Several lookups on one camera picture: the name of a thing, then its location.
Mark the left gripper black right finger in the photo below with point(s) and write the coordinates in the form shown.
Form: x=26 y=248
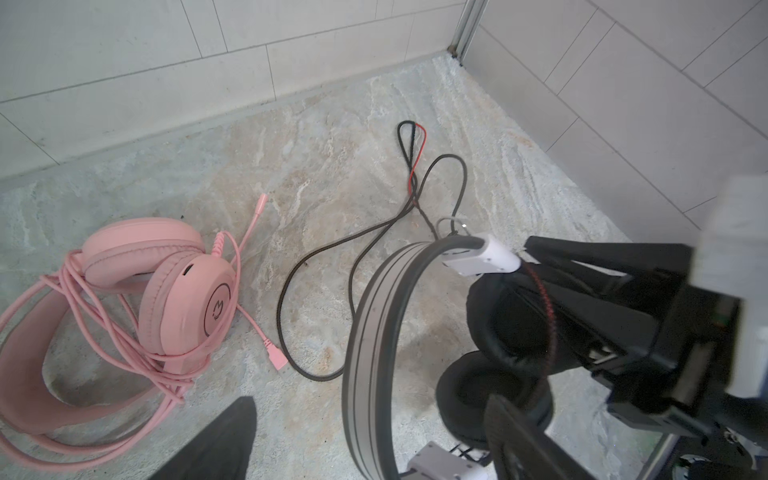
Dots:
x=520 y=450

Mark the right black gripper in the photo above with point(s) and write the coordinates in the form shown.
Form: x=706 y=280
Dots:
x=626 y=313

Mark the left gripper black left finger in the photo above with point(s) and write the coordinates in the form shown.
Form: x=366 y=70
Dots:
x=221 y=450

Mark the pink cat-ear headphones with cable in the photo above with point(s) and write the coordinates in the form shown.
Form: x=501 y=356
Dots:
x=166 y=301

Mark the white black headphones with cable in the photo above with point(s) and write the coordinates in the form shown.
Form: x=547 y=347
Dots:
x=370 y=357

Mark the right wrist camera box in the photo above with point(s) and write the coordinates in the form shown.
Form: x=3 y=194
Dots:
x=731 y=259

